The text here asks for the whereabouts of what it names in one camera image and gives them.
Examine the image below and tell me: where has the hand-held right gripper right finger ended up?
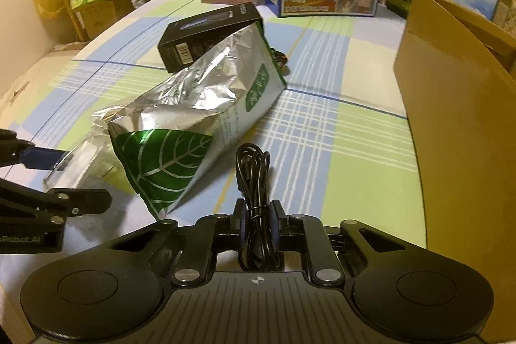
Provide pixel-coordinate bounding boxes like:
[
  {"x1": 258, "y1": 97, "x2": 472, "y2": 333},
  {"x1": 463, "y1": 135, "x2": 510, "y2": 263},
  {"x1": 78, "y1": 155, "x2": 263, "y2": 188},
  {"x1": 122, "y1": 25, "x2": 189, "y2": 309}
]
[{"x1": 271, "y1": 200, "x2": 406, "y2": 286}]

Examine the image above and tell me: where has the small black round object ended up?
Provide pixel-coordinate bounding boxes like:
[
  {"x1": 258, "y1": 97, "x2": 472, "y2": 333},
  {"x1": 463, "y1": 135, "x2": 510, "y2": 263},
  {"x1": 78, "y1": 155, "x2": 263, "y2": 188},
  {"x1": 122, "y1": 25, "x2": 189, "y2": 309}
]
[{"x1": 268, "y1": 48, "x2": 289, "y2": 77}]

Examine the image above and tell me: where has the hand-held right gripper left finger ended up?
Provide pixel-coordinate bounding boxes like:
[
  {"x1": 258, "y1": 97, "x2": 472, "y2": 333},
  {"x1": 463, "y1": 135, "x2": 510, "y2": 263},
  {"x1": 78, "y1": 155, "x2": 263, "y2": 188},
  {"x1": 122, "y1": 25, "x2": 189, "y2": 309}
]
[{"x1": 105, "y1": 200, "x2": 247, "y2": 288}]

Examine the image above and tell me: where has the brown cardboard box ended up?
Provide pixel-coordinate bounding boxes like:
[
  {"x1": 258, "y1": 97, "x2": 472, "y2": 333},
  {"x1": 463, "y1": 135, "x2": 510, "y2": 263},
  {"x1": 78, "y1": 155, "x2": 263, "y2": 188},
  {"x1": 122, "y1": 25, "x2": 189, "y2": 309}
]
[{"x1": 393, "y1": 0, "x2": 516, "y2": 344}]

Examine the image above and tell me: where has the clear plastic package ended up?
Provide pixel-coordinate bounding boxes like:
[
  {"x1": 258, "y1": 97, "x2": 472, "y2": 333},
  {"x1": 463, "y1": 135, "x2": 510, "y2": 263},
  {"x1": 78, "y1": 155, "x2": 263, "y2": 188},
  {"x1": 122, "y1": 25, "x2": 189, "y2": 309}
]
[{"x1": 42, "y1": 104, "x2": 135, "y2": 195}]

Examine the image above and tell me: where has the silver green leaf foil bag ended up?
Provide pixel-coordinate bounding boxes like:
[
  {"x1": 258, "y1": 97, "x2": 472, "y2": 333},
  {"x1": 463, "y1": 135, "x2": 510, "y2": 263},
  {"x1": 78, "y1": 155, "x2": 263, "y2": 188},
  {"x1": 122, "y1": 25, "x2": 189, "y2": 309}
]
[{"x1": 108, "y1": 22, "x2": 287, "y2": 218}]

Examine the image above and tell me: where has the black product box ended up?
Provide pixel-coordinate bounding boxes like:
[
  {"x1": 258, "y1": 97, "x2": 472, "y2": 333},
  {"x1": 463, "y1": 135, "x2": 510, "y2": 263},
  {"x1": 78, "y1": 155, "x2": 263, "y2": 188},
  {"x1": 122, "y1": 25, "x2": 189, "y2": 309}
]
[{"x1": 157, "y1": 3, "x2": 263, "y2": 74}]

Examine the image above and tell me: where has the black cable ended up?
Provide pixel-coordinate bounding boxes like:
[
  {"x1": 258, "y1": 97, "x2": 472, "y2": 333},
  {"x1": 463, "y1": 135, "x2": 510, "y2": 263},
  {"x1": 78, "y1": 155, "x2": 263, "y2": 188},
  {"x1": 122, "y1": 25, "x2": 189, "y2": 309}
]
[{"x1": 235, "y1": 143, "x2": 285, "y2": 272}]

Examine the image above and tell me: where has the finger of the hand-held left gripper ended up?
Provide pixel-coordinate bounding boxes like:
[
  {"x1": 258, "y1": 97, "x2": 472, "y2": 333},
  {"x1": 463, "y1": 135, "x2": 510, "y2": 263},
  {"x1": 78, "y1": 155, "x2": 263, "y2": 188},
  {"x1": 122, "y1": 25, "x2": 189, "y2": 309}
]
[
  {"x1": 0, "y1": 129, "x2": 65, "y2": 171},
  {"x1": 0, "y1": 178, "x2": 113, "y2": 226}
]

